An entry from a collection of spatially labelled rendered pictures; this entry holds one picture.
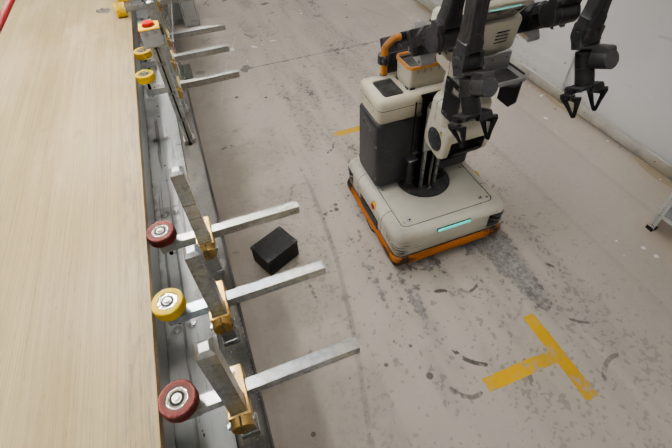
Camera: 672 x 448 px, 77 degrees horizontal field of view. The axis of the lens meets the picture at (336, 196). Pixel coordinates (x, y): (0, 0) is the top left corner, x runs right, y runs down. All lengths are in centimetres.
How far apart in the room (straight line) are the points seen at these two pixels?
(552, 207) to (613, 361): 91
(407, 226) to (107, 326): 135
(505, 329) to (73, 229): 177
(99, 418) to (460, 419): 133
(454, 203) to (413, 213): 22
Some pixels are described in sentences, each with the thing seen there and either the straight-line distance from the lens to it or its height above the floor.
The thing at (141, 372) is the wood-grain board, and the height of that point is 90.
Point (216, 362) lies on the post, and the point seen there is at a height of 110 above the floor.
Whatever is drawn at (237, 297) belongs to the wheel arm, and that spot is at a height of 84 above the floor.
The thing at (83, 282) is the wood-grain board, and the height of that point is 90.
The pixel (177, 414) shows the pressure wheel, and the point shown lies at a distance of 103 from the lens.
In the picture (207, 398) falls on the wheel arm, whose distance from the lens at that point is 109.
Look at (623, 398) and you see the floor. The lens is 221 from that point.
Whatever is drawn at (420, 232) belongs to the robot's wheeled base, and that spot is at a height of 26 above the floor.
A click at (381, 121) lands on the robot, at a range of 192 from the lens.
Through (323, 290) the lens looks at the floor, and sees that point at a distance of 216.
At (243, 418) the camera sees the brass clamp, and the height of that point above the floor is 85.
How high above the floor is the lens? 182
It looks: 45 degrees down
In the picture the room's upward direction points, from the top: 3 degrees counter-clockwise
